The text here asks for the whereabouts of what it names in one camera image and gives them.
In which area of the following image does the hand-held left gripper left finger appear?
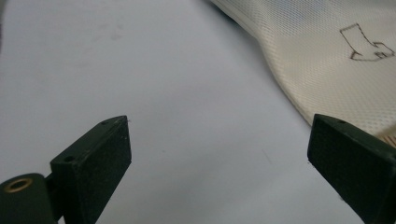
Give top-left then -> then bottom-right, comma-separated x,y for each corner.
49,115 -> 133,224

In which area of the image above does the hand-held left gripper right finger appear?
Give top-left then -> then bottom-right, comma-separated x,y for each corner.
306,113 -> 396,224

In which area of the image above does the cream mesh zipper bag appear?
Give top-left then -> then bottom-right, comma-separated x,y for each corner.
207,0 -> 396,148

